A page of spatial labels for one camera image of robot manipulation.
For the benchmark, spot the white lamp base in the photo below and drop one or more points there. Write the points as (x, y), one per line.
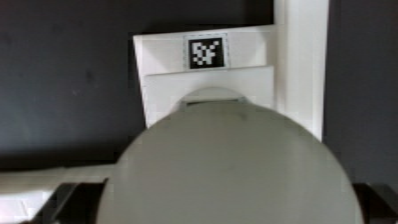
(205, 65)

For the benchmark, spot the white foam border frame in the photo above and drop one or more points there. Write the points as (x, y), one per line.
(301, 37)

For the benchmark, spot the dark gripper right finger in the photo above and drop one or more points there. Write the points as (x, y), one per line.
(379, 203)

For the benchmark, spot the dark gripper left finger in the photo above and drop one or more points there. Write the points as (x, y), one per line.
(72, 205)

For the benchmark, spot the white lamp bulb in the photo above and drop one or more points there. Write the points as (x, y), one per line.
(226, 166)

